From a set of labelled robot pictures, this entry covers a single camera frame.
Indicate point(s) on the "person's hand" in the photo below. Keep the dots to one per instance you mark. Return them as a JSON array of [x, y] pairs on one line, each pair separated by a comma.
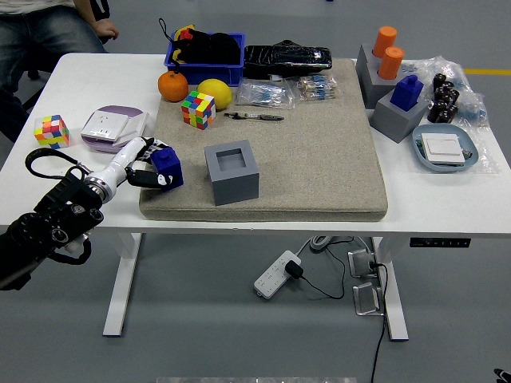
[[105, 28]]

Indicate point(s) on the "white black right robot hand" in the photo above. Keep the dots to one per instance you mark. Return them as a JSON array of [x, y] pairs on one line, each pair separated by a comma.
[[504, 376]]

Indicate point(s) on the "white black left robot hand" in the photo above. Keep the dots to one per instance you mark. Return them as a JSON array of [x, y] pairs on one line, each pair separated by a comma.
[[120, 159]]

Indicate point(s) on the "blue seal stamp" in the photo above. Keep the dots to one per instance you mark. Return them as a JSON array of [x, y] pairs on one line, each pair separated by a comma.
[[169, 163], [406, 93]]

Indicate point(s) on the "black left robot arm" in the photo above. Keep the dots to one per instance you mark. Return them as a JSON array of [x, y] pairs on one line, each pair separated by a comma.
[[52, 223]]

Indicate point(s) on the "grey square seal holder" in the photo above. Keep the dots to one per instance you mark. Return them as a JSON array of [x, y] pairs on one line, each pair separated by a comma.
[[235, 187], [397, 121]]

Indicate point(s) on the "purple white tray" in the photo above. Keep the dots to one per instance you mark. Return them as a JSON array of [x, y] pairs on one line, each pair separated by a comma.
[[116, 109]]

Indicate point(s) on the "person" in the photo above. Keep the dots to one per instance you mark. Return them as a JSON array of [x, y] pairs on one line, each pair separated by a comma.
[[36, 36]]

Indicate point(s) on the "pastel colour puzzle cube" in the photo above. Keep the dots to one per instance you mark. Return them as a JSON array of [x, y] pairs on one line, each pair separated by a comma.
[[52, 131]]

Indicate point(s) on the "yellow red toy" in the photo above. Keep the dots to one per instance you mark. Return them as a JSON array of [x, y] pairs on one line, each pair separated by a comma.
[[184, 32]]

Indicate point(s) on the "orange mandarin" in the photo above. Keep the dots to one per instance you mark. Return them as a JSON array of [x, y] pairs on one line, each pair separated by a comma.
[[173, 87]]

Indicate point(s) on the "bright colour puzzle cube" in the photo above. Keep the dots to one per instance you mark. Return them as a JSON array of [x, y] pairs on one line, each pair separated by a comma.
[[198, 109]]

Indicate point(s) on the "blue plastic bin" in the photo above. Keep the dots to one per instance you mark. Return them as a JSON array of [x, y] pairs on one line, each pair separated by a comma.
[[209, 73]]

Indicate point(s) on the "yellow lemon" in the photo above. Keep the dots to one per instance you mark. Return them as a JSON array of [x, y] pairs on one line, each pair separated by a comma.
[[219, 89]]

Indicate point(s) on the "white table leg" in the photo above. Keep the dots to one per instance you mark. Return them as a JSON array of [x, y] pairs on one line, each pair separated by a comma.
[[395, 303], [120, 287]]

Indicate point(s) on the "black pen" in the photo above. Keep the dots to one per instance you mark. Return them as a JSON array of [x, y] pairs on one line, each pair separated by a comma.
[[255, 117]]

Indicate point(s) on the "black table control panel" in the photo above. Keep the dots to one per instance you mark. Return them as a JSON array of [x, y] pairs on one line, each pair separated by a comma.
[[439, 242]]

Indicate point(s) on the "bag of blue resistors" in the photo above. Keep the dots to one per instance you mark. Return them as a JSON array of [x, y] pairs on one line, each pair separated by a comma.
[[263, 95]]

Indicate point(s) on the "black wrapped package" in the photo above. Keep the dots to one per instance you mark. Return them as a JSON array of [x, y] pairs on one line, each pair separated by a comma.
[[287, 60]]

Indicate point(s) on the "grey-brown mat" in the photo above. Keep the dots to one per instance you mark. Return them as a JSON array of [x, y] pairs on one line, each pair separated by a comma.
[[311, 167]]

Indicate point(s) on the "white power strip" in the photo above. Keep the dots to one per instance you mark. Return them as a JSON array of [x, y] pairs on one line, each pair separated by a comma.
[[271, 279]]

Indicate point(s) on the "black plug adapter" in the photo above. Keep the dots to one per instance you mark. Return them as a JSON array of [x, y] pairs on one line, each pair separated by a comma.
[[293, 270]]

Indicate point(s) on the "bag of brown resistors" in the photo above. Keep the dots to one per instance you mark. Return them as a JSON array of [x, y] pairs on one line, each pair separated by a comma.
[[317, 88]]

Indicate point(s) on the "light blue plate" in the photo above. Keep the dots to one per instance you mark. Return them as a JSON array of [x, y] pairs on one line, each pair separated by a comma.
[[443, 167]]

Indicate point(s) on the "flat clear plastic bag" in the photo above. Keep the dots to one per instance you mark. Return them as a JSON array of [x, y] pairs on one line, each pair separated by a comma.
[[488, 155]]

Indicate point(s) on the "grey two-hole holder block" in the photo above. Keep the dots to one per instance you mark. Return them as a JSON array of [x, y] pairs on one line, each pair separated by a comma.
[[369, 81]]

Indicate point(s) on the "clear bag with blue parts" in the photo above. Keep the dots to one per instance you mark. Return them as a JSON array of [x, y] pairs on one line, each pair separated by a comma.
[[471, 103]]

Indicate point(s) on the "orange cylinder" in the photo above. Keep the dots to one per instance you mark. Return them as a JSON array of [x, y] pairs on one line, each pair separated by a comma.
[[390, 63], [384, 40]]

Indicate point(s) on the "black capacitors cluster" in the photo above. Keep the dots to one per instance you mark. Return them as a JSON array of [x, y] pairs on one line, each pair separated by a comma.
[[443, 99]]

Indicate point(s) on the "white wall socket panel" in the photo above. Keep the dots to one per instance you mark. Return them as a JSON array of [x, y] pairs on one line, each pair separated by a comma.
[[104, 123]]

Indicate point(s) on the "silver metal bracket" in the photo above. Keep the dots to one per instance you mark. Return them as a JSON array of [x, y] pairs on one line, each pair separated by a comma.
[[361, 261], [365, 299]]

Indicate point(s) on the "white switch panel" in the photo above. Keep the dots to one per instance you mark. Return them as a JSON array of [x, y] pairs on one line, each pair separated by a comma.
[[443, 148]]

